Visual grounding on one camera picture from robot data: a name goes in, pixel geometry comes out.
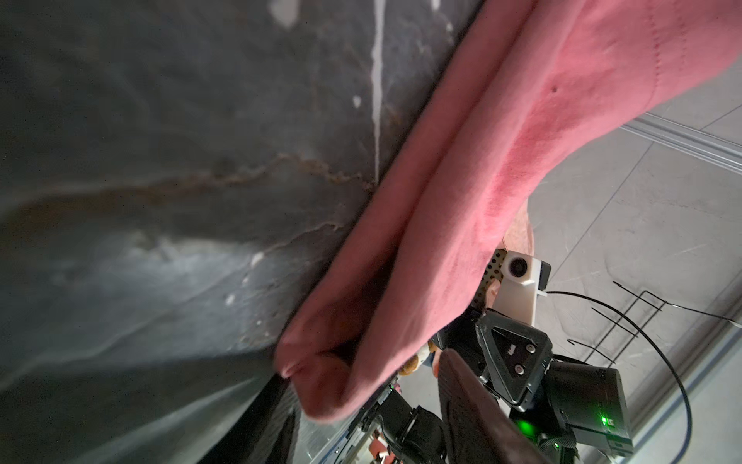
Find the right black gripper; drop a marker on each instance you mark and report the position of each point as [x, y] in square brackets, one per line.
[508, 357]

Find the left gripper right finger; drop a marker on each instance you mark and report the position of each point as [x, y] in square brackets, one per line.
[476, 429]

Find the small brown plush toy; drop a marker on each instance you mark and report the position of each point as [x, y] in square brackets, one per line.
[424, 357]

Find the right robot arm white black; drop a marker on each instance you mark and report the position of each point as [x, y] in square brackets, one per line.
[555, 401]

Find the black wire hook rack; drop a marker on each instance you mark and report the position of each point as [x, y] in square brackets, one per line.
[645, 318]

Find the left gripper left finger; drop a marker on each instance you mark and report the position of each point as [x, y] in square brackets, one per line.
[266, 433]

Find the light salmon t-shirt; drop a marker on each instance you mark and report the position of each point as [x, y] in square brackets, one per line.
[518, 237]

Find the dark pink t-shirt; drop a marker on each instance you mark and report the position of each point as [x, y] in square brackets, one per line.
[531, 83]

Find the green plastic basket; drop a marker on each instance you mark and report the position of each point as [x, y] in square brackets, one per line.
[490, 282]

